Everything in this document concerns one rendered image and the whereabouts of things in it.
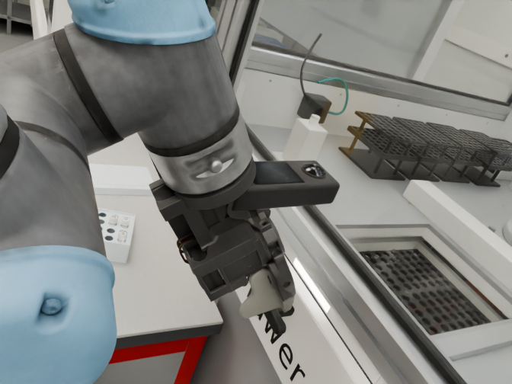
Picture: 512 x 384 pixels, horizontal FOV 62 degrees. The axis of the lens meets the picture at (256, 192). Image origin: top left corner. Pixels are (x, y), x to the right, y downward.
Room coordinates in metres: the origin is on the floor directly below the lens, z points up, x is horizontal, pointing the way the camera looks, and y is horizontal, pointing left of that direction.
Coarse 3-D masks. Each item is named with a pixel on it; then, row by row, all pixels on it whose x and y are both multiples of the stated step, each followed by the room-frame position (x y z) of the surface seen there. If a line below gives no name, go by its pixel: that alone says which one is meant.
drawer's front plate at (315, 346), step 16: (240, 288) 0.48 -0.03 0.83; (304, 288) 0.41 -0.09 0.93; (304, 304) 0.38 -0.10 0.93; (256, 320) 0.43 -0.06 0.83; (288, 320) 0.39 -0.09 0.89; (304, 320) 0.37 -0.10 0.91; (320, 320) 0.36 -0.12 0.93; (288, 336) 0.38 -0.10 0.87; (304, 336) 0.36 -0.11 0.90; (320, 336) 0.35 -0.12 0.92; (336, 336) 0.35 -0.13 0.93; (272, 352) 0.39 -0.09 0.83; (288, 352) 0.37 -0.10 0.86; (304, 352) 0.35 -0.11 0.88; (320, 352) 0.34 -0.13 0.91; (336, 352) 0.33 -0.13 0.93; (288, 368) 0.36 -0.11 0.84; (304, 368) 0.34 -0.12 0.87; (320, 368) 0.33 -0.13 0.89; (336, 368) 0.32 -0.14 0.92; (352, 368) 0.31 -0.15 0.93
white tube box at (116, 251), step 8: (104, 216) 0.58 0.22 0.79; (120, 216) 0.58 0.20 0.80; (128, 216) 0.59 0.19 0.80; (104, 224) 0.55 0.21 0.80; (120, 224) 0.56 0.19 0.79; (104, 232) 0.53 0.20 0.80; (112, 232) 0.54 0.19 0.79; (128, 232) 0.55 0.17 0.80; (104, 240) 0.51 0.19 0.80; (112, 240) 0.52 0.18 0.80; (128, 240) 0.53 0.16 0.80; (112, 248) 0.51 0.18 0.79; (120, 248) 0.51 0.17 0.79; (128, 248) 0.52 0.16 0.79; (112, 256) 0.51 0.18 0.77; (120, 256) 0.51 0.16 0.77
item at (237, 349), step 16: (224, 304) 0.52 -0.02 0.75; (240, 304) 0.49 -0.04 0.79; (224, 320) 0.51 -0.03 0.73; (240, 320) 0.48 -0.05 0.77; (208, 336) 0.53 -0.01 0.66; (224, 336) 0.50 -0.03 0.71; (240, 336) 0.47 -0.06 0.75; (256, 336) 0.44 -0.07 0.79; (208, 352) 0.52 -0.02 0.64; (224, 352) 0.48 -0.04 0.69; (240, 352) 0.46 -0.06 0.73; (256, 352) 0.43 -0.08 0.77; (208, 368) 0.50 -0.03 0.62; (224, 368) 0.47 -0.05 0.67; (240, 368) 0.44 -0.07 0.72; (256, 368) 0.42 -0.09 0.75; (272, 368) 0.40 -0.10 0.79
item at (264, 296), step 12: (264, 264) 0.35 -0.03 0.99; (252, 276) 0.32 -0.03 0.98; (264, 276) 0.33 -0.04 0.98; (252, 288) 0.33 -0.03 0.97; (264, 288) 0.33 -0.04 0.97; (276, 288) 0.33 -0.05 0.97; (252, 300) 0.33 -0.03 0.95; (264, 300) 0.33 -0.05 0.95; (276, 300) 0.34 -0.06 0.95; (288, 300) 0.34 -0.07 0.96; (240, 312) 0.32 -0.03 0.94; (252, 312) 0.33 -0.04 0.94
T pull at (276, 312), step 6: (264, 312) 0.37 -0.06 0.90; (270, 312) 0.37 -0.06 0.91; (276, 312) 0.37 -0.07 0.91; (282, 312) 0.37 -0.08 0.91; (288, 312) 0.38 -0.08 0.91; (270, 318) 0.36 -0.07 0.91; (276, 318) 0.36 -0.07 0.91; (282, 318) 0.36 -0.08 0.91; (270, 324) 0.36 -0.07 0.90; (276, 324) 0.35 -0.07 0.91; (282, 324) 0.35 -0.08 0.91; (276, 330) 0.35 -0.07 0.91; (282, 330) 0.35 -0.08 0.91
